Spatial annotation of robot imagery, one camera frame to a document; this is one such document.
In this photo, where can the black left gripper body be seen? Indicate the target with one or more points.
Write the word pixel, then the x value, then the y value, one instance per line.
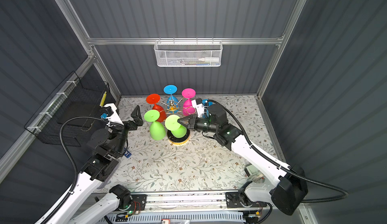
pixel 121 138

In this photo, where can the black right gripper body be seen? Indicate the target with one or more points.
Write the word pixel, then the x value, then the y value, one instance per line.
pixel 203 124

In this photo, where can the green wine glass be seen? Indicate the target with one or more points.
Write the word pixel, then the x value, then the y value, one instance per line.
pixel 176 129
pixel 157 130

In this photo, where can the blue wine glass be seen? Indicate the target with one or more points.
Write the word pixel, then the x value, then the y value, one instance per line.
pixel 170 90
pixel 206 105

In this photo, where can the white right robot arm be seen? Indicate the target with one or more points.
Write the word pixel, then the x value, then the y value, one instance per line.
pixel 288 187

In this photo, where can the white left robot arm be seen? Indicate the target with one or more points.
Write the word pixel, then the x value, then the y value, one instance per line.
pixel 94 174

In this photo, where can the pink wine glass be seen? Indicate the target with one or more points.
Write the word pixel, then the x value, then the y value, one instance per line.
pixel 187 107

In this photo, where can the gold wine glass rack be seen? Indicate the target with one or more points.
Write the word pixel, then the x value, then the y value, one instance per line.
pixel 176 110

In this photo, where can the red wine glass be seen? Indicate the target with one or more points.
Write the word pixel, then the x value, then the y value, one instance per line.
pixel 154 99

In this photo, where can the blue wine glass on rack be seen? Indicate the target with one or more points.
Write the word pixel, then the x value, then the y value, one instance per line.
pixel 170 90

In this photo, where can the white marker in basket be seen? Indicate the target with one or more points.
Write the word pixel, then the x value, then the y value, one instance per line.
pixel 210 60

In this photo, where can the small white scale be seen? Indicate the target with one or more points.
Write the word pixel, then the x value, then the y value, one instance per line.
pixel 254 174

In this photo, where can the white mesh basket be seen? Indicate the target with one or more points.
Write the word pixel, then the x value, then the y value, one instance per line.
pixel 186 55

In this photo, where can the blue handled tool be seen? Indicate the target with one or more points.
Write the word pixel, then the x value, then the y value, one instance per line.
pixel 127 154

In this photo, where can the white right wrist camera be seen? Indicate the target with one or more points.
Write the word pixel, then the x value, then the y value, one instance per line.
pixel 198 105

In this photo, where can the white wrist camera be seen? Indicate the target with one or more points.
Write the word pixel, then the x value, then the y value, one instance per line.
pixel 198 105
pixel 109 114

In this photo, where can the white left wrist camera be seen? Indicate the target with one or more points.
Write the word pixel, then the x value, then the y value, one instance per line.
pixel 109 114

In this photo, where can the black wire basket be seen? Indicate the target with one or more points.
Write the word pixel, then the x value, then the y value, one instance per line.
pixel 80 97

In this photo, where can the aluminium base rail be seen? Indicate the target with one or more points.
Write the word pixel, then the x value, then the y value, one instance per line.
pixel 211 200

